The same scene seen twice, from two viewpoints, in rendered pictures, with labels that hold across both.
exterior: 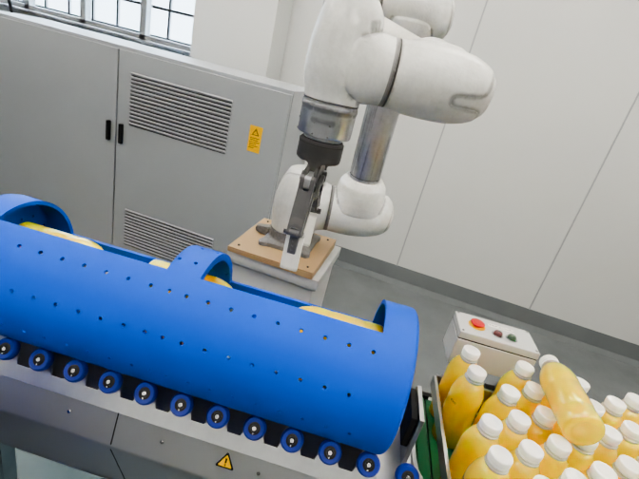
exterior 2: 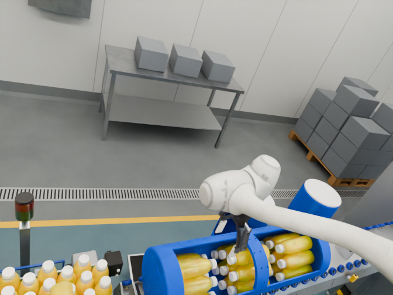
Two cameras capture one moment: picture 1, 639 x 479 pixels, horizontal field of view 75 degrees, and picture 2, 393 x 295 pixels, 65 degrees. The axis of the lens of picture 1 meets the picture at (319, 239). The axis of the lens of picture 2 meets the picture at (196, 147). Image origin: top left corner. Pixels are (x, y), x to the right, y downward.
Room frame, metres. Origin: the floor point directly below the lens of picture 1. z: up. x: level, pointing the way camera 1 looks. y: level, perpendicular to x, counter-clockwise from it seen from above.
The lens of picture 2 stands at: (1.20, -0.70, 2.22)
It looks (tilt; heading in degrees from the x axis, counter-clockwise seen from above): 33 degrees down; 140
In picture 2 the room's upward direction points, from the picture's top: 21 degrees clockwise
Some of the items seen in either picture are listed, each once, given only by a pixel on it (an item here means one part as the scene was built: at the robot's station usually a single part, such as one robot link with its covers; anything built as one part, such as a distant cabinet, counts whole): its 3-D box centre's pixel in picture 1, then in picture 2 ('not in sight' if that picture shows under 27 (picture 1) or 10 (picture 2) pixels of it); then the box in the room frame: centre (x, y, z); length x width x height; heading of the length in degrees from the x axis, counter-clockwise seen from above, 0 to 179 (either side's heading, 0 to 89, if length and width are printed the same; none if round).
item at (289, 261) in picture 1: (292, 251); (220, 226); (0.63, 0.04, 1.32); 0.03 x 0.01 x 0.07; 86
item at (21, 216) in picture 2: not in sight; (24, 211); (0.28, -0.63, 1.18); 0.06 x 0.06 x 0.05
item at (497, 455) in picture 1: (499, 458); (102, 264); (0.53, -0.38, 1.09); 0.04 x 0.04 x 0.02
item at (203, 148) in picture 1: (140, 161); not in sight; (2.72, 1.33, 0.72); 2.15 x 0.54 x 1.45; 79
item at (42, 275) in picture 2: not in sight; (47, 281); (0.48, -0.57, 0.99); 0.07 x 0.07 x 0.19
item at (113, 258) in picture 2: not in sight; (111, 265); (0.46, -0.30, 0.95); 0.10 x 0.07 x 0.10; 176
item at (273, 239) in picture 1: (286, 233); not in sight; (1.34, 0.12, 1.05); 0.22 x 0.18 x 0.06; 82
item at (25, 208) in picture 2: not in sight; (24, 202); (0.28, -0.63, 1.23); 0.06 x 0.06 x 0.04
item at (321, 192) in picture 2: not in sight; (322, 192); (0.37, 1.24, 1.03); 0.28 x 0.28 x 0.01
